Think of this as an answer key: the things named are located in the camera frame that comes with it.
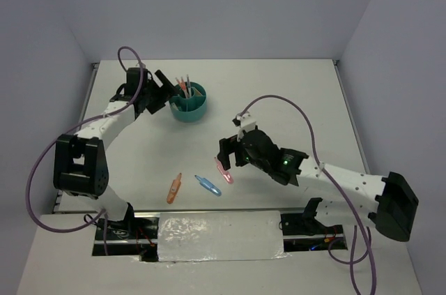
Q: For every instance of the teal round desk organizer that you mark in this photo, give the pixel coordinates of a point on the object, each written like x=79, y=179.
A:
x=189, y=110

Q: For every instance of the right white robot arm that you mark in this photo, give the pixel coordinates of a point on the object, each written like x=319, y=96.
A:
x=387, y=203

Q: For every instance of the blue highlighter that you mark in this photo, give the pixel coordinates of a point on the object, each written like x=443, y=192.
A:
x=205, y=183

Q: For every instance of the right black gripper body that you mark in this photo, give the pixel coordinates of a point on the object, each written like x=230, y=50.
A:
x=242, y=157

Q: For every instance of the orange highlighter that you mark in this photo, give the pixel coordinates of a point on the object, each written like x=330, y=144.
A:
x=173, y=191

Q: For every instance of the red slim pen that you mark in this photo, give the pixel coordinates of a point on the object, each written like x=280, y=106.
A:
x=179, y=85

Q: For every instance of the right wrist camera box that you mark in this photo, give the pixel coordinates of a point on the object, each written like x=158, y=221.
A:
x=245, y=123

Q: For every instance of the orange slim pen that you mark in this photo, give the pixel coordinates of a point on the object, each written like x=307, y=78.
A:
x=185, y=88

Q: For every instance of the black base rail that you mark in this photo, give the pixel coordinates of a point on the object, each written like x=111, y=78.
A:
x=298, y=236

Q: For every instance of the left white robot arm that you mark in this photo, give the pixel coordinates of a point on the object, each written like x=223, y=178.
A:
x=80, y=164

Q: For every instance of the pink highlighter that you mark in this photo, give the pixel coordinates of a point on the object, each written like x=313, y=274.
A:
x=225, y=174

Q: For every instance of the silver foil sheet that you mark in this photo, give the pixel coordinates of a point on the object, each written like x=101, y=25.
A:
x=219, y=236

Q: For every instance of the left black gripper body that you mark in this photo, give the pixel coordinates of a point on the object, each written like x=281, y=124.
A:
x=155, y=96

